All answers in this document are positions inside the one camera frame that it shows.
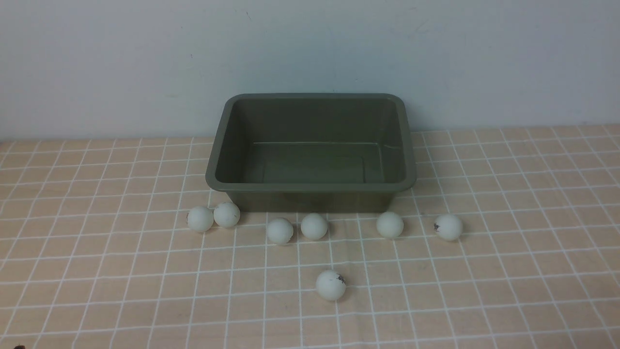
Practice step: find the white ball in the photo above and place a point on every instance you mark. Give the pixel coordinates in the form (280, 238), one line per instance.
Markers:
(200, 219)
(226, 214)
(314, 227)
(389, 225)
(448, 227)
(279, 231)

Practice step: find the white ball front marked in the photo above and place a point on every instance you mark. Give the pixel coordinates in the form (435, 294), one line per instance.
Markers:
(330, 285)

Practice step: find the green plastic bin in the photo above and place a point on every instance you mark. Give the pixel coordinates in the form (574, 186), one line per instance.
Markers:
(312, 152)

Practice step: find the peach grid tablecloth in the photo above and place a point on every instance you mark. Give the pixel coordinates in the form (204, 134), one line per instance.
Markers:
(95, 251)

